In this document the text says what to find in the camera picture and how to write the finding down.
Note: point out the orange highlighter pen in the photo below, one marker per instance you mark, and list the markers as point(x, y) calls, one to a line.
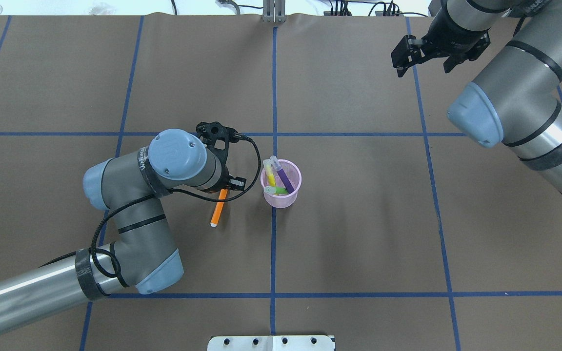
point(214, 221)

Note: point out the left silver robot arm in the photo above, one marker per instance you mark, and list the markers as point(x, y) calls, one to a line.
point(133, 245)

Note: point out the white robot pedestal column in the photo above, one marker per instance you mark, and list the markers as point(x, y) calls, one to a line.
point(272, 343)

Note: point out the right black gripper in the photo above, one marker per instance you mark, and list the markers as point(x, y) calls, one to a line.
point(453, 40)

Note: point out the green highlighter pen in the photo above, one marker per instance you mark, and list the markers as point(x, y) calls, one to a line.
point(275, 190)

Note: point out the pink translucent pen holder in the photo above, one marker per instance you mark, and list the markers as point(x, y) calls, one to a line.
point(294, 174)

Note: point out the purple highlighter pen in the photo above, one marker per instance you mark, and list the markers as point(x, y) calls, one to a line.
point(282, 174)

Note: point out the yellow highlighter pen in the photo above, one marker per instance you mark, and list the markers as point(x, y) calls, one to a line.
point(269, 172)

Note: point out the brown paper table mat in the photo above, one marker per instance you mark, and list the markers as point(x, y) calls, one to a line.
point(405, 235)

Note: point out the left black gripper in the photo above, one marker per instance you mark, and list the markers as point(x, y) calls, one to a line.
point(236, 183)

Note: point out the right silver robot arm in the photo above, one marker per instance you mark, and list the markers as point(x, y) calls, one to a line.
point(510, 101)

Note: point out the aluminium frame post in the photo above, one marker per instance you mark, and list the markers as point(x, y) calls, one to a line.
point(274, 11)

